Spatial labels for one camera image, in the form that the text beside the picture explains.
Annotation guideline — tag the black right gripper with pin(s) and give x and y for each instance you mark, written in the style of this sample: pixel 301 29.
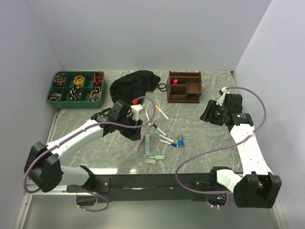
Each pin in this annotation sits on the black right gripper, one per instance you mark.
pixel 211 107

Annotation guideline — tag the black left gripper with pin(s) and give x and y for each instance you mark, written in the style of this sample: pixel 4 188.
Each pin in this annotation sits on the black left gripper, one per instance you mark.
pixel 133 134

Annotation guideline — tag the purple pastel highlighter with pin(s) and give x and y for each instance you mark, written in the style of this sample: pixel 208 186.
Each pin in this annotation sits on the purple pastel highlighter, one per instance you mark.
pixel 138 144

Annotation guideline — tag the green pastel highlighter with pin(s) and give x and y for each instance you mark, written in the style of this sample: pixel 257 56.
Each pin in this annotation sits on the green pastel highlighter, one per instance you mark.
pixel 147 145

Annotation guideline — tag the brown wooden desk organizer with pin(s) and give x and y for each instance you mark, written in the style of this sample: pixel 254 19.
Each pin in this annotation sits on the brown wooden desk organizer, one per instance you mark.
pixel 188 89

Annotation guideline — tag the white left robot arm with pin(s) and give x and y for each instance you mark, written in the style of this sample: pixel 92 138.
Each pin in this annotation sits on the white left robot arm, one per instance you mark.
pixel 53 173

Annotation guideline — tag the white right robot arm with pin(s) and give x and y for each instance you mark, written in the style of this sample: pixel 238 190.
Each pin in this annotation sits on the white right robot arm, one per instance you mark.
pixel 257 187

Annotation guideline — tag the peach cap white marker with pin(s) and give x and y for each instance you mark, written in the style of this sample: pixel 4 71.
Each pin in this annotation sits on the peach cap white marker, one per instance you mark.
pixel 148 118

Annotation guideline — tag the pink brown rolled tie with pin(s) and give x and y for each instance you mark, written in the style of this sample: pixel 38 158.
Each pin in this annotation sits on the pink brown rolled tie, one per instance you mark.
pixel 95 94

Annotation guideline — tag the black cap white marker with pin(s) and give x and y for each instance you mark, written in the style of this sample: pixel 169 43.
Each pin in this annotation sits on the black cap white marker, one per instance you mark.
pixel 155 126

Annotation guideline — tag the yellow cap white marker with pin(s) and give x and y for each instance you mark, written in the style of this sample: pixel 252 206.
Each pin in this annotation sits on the yellow cap white marker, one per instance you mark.
pixel 165 116

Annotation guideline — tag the light blue cap marker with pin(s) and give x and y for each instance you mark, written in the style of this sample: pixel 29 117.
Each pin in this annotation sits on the light blue cap marker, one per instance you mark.
pixel 164 137

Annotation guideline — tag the orange navy striped rolled tie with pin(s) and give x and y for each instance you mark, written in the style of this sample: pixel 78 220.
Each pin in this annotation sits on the orange navy striped rolled tie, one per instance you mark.
pixel 98 79

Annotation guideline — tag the black floral rolled tie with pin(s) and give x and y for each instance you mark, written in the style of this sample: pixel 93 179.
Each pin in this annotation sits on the black floral rolled tie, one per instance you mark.
pixel 75 94

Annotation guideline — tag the yellow rolled tie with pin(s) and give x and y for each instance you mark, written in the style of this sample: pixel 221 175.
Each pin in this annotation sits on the yellow rolled tie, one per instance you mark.
pixel 79 81

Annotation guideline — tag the beige eraser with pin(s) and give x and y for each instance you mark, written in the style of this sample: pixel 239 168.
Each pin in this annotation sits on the beige eraser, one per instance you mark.
pixel 150 161

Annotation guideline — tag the green compartment tray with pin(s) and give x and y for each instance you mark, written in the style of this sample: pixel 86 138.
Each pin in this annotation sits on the green compartment tray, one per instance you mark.
pixel 84 102

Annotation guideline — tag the blue correction tape roll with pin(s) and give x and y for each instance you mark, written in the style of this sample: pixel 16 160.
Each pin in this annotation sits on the blue correction tape roll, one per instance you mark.
pixel 180 143

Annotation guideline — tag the green correction tape dispenser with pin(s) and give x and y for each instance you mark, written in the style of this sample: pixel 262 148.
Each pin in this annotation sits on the green correction tape dispenser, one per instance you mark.
pixel 157 157

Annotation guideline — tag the dark blue cap marker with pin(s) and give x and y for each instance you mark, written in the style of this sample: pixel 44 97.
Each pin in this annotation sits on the dark blue cap marker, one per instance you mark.
pixel 169 143

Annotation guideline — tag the grey rolled tie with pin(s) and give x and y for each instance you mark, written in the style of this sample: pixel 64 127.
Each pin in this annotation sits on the grey rolled tie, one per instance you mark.
pixel 54 97

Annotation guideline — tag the brown patterned rolled tie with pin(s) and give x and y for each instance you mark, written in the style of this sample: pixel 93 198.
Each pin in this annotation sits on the brown patterned rolled tie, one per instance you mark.
pixel 59 80

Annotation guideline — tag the black base crossbar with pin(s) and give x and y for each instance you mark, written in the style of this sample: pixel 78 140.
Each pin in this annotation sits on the black base crossbar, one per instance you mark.
pixel 141 187

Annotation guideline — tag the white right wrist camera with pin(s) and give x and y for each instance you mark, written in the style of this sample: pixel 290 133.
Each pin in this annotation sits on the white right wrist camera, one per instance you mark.
pixel 222 93

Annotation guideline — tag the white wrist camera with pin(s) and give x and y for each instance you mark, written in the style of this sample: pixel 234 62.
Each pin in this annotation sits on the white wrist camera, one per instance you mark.
pixel 137 109
pixel 222 93

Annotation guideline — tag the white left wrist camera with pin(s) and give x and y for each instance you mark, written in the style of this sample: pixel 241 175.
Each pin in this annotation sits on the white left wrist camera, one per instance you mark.
pixel 137 109

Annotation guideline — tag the black drawstring shorts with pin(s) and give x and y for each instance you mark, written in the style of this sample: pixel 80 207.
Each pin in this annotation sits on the black drawstring shorts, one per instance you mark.
pixel 134 85

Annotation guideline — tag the aluminium frame rail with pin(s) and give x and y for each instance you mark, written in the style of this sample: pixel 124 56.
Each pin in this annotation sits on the aluminium frame rail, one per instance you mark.
pixel 43 154

